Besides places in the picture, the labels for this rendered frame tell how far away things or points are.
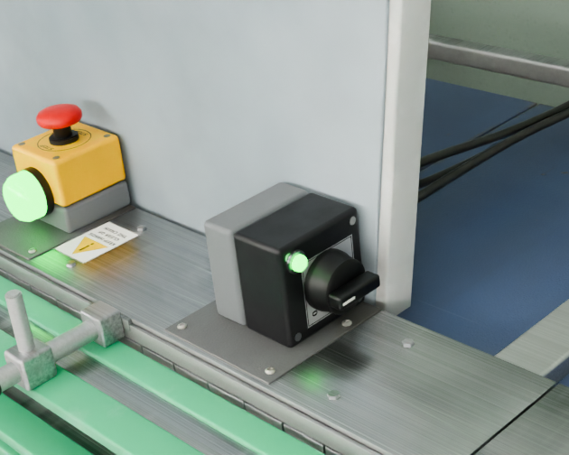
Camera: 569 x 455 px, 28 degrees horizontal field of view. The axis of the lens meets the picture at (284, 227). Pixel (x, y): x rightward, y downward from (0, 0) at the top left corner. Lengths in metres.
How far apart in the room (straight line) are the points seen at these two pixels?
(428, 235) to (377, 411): 0.27
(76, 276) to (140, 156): 0.13
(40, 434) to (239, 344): 0.20
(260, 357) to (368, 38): 0.23
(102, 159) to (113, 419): 0.29
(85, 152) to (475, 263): 0.34
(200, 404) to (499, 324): 0.23
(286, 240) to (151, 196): 0.27
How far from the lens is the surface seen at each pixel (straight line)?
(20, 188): 0.99
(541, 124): 1.08
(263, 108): 0.85
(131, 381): 0.83
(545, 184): 1.05
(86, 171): 1.00
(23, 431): 0.93
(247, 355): 0.80
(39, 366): 0.84
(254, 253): 0.78
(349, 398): 0.75
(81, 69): 1.03
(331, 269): 0.77
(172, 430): 0.78
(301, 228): 0.78
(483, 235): 0.97
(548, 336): 0.81
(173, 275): 0.91
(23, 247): 1.00
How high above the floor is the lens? 1.27
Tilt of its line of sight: 36 degrees down
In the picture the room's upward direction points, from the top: 119 degrees counter-clockwise
